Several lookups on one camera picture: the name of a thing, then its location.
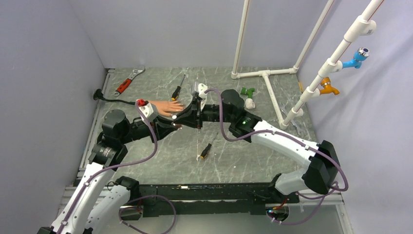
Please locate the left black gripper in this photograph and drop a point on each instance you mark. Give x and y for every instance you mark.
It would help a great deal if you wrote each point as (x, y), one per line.
(162, 127)

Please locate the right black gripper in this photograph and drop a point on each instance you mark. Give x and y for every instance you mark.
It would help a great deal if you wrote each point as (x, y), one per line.
(192, 117)

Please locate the red glitter nail polish bottle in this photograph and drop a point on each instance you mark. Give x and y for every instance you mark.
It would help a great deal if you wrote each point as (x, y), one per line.
(174, 117)

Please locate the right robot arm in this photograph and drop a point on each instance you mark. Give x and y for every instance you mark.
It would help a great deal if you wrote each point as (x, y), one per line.
(319, 162)

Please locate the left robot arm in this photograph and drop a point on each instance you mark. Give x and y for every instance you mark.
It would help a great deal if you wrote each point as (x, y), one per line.
(83, 214)

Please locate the mannequin hand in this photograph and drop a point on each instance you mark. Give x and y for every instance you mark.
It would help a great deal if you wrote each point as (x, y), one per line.
(167, 108)

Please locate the far black yellow screwdriver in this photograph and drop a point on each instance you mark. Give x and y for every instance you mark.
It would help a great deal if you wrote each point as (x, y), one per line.
(176, 92)

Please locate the black yellow screwdriver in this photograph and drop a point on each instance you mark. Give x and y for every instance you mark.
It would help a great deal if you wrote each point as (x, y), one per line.
(176, 92)
(206, 150)

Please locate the near black yellow screwdriver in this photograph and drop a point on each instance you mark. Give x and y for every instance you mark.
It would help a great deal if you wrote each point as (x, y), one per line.
(206, 150)

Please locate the green white pipe fitting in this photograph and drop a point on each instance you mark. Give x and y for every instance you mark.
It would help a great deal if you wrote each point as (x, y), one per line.
(249, 103)

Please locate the silver spanner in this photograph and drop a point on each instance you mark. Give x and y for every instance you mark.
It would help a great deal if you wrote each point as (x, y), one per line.
(299, 130)

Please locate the orange pipe valve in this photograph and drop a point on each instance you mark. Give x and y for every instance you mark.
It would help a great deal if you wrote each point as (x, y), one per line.
(327, 88)

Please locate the blue pipe valve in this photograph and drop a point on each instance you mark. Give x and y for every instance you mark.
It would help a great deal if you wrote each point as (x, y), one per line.
(359, 56)

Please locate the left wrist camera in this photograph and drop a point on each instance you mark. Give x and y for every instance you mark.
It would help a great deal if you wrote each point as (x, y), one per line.
(146, 110)

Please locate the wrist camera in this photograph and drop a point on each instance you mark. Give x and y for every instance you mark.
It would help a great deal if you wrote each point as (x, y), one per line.
(146, 110)
(198, 90)

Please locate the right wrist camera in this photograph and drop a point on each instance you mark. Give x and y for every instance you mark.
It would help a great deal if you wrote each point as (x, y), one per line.
(198, 90)

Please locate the red handled adjustable wrench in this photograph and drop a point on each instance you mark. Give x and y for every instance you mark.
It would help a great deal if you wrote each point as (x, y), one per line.
(123, 86)

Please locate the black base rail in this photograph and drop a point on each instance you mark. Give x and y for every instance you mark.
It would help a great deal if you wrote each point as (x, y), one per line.
(206, 197)

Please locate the white pvc pipe frame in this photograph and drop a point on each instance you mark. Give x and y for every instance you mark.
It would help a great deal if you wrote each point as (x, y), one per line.
(342, 27)

